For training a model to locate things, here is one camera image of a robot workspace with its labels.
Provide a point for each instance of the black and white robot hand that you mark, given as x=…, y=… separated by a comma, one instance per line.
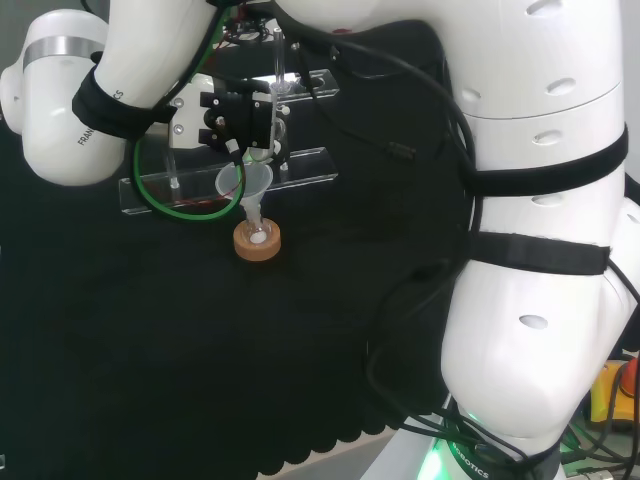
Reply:
x=235, y=120

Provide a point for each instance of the clear plastic funnel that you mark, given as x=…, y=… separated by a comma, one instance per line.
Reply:
x=257, y=180

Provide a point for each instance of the clear acrylic funnel stand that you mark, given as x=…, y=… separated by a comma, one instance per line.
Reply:
x=310, y=167

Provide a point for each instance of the small round-bottom glass flask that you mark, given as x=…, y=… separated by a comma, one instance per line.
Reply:
x=256, y=232

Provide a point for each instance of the black bench cloth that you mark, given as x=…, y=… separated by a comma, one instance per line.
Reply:
x=150, y=350

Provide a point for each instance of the yellow stop button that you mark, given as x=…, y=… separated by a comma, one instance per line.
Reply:
x=602, y=395

